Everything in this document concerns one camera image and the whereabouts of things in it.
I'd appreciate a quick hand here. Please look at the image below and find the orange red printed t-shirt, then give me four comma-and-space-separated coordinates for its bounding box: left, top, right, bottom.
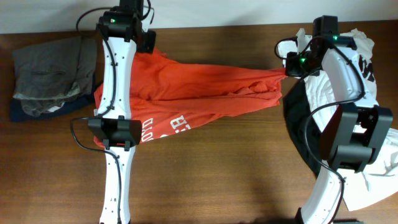
93, 48, 287, 149

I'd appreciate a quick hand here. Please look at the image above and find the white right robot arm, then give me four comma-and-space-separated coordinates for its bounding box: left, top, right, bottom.
283, 16, 393, 223

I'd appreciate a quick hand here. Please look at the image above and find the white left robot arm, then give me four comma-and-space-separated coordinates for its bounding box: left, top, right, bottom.
88, 0, 156, 224

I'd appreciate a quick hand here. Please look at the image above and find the black garment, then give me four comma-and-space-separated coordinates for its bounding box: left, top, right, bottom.
283, 81, 321, 177

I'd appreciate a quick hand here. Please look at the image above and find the folded grey garment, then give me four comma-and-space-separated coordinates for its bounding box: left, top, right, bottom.
12, 37, 97, 117

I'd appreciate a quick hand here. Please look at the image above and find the white t-shirt with black print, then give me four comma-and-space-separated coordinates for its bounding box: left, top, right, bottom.
276, 27, 398, 212

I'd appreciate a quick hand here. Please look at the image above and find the folded navy blue garment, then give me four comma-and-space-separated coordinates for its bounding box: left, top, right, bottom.
9, 78, 96, 123

